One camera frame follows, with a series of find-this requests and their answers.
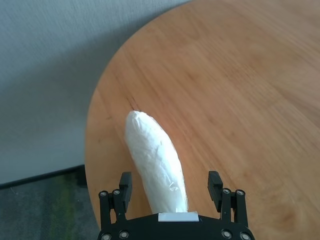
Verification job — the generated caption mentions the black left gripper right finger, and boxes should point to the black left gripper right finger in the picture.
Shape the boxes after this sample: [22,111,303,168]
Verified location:
[207,170,249,232]

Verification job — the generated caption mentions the black baseboard strip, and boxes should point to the black baseboard strip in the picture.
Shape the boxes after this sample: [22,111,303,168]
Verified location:
[0,164,86,190]

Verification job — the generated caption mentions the white plastic-wrapped sandbag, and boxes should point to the white plastic-wrapped sandbag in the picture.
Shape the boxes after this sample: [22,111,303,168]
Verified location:
[124,109,189,215]

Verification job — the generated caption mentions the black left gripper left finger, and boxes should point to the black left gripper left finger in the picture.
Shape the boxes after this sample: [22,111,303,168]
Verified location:
[98,171,133,232]

